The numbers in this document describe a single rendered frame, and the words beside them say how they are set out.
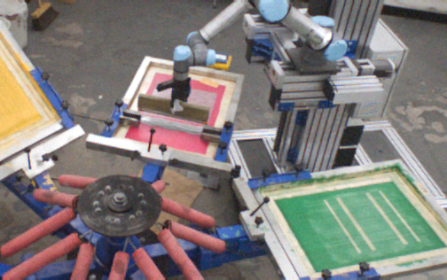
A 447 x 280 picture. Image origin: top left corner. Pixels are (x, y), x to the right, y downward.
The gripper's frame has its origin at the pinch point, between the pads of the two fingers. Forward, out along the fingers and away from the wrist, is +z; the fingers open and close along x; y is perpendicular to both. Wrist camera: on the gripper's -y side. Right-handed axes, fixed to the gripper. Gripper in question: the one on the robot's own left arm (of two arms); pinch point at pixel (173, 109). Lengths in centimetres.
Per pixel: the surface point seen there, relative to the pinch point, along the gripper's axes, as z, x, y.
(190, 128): 13.2, 4.0, 8.9
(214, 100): 13.7, 32.4, 16.2
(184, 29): 109, 265, -44
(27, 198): 16, -61, -49
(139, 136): 13.6, -9.4, -13.8
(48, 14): 103, 236, -169
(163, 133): 13.6, -3.1, -3.2
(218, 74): 11, 53, 15
